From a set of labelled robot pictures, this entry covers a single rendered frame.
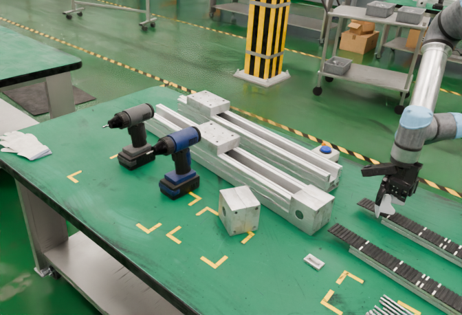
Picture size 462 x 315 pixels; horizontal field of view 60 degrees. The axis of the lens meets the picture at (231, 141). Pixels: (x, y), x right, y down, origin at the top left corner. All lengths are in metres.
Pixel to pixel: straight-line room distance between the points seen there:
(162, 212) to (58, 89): 1.60
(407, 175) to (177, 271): 0.69
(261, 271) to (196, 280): 0.17
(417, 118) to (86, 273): 1.44
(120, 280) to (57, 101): 1.32
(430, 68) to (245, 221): 0.77
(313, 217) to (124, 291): 0.93
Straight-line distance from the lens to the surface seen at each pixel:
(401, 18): 4.11
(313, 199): 1.22
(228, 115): 1.69
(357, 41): 6.25
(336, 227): 1.23
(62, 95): 2.74
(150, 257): 1.13
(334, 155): 1.54
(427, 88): 1.41
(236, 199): 1.17
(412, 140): 1.19
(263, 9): 4.42
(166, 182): 1.31
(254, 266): 1.11
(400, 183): 1.25
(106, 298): 1.80
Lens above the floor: 1.58
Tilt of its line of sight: 29 degrees down
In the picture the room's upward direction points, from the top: 4 degrees clockwise
